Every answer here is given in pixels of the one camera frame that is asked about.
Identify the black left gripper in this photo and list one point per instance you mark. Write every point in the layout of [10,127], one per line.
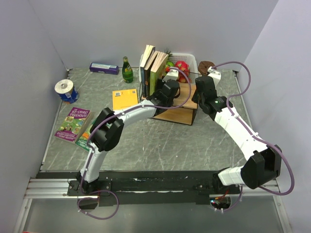
[161,83]

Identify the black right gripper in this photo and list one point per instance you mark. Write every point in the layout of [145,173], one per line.
[194,98]

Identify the green 65-storey treehouse book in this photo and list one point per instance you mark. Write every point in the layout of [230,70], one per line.
[157,69]

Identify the dark blue paperback book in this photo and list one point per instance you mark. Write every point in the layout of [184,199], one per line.
[149,50]

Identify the green 104-storey treehouse book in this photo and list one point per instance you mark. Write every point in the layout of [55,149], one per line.
[82,141]

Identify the purple 117-storey treehouse book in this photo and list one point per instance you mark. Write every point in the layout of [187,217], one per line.
[73,125]

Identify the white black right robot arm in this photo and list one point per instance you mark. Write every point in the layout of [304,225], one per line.
[263,163]

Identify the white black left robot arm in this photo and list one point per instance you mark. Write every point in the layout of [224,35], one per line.
[107,129]

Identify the wooden two-tier shelf rack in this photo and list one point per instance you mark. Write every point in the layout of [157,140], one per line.
[183,110]

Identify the jar with brown lid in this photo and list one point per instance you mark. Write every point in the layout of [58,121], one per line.
[204,66]

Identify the toy green apple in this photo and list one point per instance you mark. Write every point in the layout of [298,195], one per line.
[169,64]

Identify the toy pineapple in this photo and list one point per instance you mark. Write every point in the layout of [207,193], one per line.
[169,53]

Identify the toy dragon fruit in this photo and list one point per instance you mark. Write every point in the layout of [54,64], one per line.
[183,66]

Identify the white plastic fruit basket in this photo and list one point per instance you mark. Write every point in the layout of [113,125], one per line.
[188,58]

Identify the green glass bottle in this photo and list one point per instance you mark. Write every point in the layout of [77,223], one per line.
[127,72]

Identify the yellow book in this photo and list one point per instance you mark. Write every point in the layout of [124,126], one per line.
[122,99]

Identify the purple rectangular box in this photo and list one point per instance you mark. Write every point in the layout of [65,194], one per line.
[103,68]

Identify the blue tin can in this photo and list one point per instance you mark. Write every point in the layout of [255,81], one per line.
[70,97]

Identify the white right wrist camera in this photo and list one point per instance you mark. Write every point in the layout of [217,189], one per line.
[214,74]

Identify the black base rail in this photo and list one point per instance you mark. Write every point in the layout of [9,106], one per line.
[144,187]

